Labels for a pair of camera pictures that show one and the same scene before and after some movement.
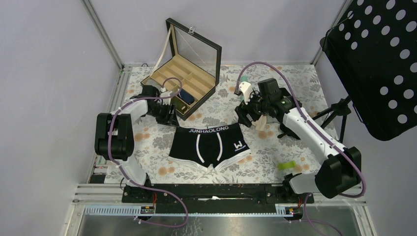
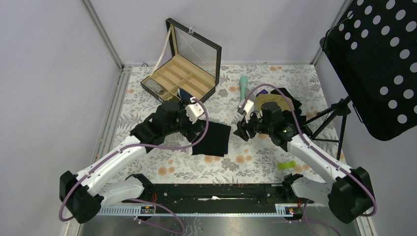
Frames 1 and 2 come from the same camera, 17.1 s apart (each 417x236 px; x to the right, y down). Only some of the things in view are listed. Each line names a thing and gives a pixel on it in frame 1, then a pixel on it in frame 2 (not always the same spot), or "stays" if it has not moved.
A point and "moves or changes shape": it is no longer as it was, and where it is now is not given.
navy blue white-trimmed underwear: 186,97 stays
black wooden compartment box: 194,61 stays
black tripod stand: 341,107 stays
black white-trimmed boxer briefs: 203,145 moves or changes shape
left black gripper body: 161,112 → 183,125
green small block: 287,164 stays
